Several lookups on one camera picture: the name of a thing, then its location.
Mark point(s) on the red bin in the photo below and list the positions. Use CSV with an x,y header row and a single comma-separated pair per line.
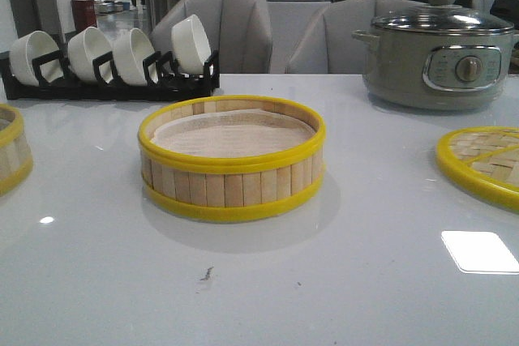
x,y
84,15

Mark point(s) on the white bowl far left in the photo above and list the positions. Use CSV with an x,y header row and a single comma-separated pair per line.
x,y
24,50

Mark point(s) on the woven bamboo steamer lid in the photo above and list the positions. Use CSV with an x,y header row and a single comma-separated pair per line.
x,y
482,160

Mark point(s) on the glass pot lid with knob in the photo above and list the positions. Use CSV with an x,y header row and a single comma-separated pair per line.
x,y
443,16

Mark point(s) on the grey chair left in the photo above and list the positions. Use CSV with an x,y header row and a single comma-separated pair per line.
x,y
239,29

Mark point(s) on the white bowl right tilted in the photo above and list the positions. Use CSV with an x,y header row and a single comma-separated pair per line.
x,y
190,45

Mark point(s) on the bamboo steamer tier yellow rims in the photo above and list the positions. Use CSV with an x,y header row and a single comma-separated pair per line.
x,y
232,189

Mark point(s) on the grey electric cooking pot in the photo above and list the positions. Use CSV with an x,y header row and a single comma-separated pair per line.
x,y
431,70

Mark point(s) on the black bowl rack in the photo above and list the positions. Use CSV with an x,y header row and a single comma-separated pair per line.
x,y
163,80

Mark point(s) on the white steamer liner paper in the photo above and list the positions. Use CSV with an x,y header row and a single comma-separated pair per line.
x,y
232,134

